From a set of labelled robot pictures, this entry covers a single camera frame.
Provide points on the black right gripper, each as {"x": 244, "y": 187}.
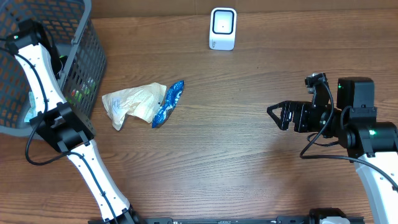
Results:
{"x": 300, "y": 108}

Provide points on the blue snack packet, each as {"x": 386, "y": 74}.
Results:
{"x": 172, "y": 97}

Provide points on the beige paper snack bag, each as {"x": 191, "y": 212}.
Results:
{"x": 142, "y": 102}

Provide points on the green clear snack bag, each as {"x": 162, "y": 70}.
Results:
{"x": 80, "y": 91}

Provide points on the light teal snack packet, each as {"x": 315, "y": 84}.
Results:
{"x": 31, "y": 113}

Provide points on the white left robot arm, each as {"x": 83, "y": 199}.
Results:
{"x": 66, "y": 129}

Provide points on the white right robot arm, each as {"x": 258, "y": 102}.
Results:
{"x": 351, "y": 120}

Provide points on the white barcode scanner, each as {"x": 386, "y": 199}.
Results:
{"x": 222, "y": 34}

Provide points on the grey plastic mesh basket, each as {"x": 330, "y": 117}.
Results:
{"x": 68, "y": 24}

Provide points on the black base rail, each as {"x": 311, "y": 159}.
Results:
{"x": 315, "y": 216}

